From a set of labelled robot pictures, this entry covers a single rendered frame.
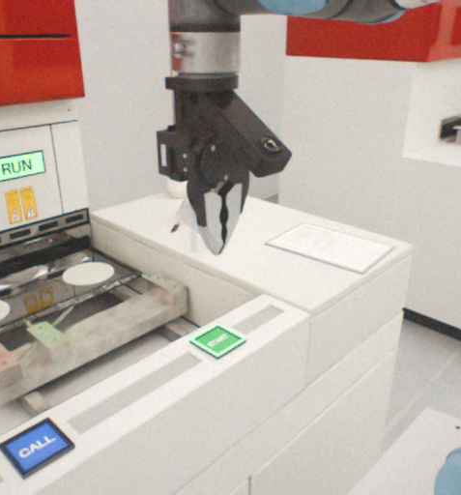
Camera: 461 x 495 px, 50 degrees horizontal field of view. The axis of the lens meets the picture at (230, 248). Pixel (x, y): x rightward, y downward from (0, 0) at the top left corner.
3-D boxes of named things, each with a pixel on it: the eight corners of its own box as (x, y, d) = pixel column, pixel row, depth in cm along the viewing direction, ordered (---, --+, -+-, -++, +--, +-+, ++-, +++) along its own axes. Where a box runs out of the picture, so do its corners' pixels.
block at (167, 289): (147, 291, 97) (146, 277, 96) (160, 285, 100) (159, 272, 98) (174, 305, 92) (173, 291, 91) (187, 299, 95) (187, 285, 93)
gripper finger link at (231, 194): (209, 238, 67) (208, 171, 64) (241, 249, 64) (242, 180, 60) (192, 244, 65) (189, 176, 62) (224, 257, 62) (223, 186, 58)
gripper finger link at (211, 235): (192, 244, 65) (189, 176, 62) (224, 257, 62) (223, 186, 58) (174, 251, 63) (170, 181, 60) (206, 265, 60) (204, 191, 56)
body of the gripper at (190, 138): (203, 168, 65) (200, 71, 60) (251, 181, 60) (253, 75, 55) (157, 180, 60) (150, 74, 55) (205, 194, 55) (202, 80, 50)
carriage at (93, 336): (-23, 382, 77) (-27, 366, 76) (161, 298, 101) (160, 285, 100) (-1, 407, 72) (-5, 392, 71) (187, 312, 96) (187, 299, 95)
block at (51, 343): (28, 342, 81) (25, 327, 80) (47, 334, 84) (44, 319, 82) (52, 363, 76) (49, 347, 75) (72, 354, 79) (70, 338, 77)
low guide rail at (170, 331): (74, 281, 114) (72, 270, 113) (82, 278, 115) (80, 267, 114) (230, 380, 82) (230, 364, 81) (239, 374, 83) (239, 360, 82)
